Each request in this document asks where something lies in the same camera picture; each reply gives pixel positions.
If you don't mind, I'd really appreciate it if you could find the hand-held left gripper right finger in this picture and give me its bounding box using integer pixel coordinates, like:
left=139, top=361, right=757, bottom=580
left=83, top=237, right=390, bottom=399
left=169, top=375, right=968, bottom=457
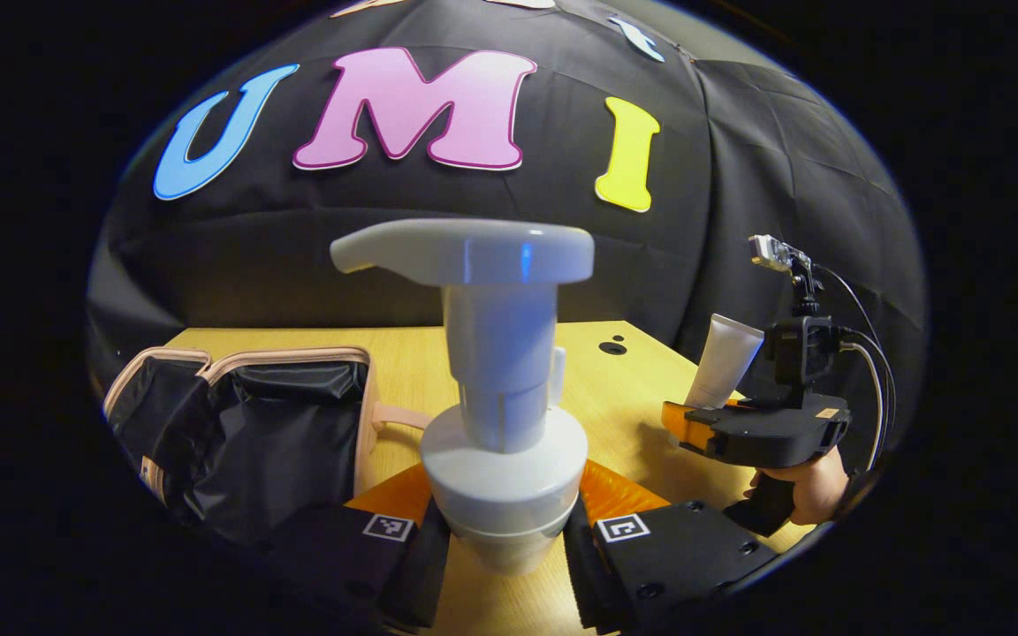
left=562, top=459, right=779, bottom=633

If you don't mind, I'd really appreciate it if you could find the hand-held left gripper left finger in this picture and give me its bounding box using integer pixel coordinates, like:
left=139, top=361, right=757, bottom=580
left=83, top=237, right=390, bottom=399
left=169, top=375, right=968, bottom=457
left=270, top=459, right=452, bottom=632

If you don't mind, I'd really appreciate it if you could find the white squeeze tube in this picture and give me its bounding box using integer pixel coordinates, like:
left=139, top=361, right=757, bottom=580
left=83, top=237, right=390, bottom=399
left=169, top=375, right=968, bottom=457
left=684, top=314, right=764, bottom=409

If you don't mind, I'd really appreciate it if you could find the white pump bottle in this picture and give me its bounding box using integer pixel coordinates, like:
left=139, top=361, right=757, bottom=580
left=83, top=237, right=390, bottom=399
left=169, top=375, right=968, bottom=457
left=330, top=219, right=596, bottom=575

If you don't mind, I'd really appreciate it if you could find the pink suitcase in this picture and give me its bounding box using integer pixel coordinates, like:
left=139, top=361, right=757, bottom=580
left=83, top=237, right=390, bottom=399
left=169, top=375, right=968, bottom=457
left=103, top=346, right=430, bottom=544

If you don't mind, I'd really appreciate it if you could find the black backdrop cloth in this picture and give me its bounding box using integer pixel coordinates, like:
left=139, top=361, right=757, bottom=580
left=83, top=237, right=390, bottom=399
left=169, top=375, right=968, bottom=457
left=87, top=0, right=927, bottom=460

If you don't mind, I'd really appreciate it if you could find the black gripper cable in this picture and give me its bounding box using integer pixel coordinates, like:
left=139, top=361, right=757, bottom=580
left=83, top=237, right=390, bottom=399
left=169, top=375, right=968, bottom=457
left=814, top=263, right=899, bottom=473

